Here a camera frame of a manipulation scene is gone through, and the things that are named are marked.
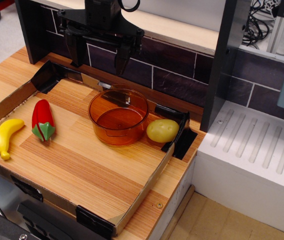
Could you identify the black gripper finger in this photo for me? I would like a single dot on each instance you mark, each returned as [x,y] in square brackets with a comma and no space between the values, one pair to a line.
[76,47]
[122,57]

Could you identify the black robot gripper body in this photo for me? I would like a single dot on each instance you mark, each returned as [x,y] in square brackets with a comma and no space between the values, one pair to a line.
[102,21]

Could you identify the yellow toy banana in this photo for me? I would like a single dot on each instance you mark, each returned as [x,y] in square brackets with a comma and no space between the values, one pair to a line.
[7,129]

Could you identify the orange transparent plastic pot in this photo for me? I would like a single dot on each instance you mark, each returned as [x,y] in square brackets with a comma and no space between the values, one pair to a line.
[119,115]

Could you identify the cardboard fence with black tape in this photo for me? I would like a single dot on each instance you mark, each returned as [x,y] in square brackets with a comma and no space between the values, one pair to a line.
[127,192]

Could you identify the yellow toy potato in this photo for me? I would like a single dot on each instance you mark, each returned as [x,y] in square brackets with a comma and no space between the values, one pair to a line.
[162,130]

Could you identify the red toy pepper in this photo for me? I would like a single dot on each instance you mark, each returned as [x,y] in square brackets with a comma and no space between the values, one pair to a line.
[43,125]

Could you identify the white drying rack sink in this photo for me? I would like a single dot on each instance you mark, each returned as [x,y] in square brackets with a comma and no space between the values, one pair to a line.
[240,164]

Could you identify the dark grey shelf frame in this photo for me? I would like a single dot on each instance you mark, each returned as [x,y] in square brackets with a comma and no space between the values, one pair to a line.
[174,75]

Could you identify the black metal mount base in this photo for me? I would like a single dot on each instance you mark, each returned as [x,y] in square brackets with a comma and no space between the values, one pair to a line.
[36,217]

